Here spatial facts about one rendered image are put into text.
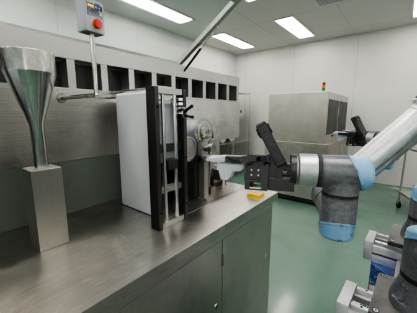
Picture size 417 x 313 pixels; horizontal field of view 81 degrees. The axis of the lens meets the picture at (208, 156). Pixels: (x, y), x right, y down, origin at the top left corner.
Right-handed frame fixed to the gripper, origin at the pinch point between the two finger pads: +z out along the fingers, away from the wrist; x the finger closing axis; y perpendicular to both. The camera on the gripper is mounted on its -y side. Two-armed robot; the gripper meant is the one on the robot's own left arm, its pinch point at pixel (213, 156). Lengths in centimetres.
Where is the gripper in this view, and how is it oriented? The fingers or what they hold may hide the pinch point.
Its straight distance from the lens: 62.6
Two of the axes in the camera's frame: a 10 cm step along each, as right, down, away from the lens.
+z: -9.7, -0.4, 2.5
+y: -0.3, 10.0, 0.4
